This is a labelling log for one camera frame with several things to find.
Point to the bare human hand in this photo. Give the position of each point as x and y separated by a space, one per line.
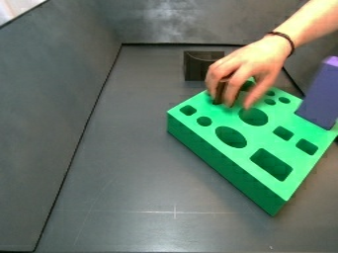
257 60

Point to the brown star block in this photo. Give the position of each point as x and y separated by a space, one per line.
220 91

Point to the purple rectangular block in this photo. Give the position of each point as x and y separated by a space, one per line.
319 104

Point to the green foam shape board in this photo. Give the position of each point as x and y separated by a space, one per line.
262 148

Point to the bare human forearm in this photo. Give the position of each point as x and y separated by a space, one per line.
314 21

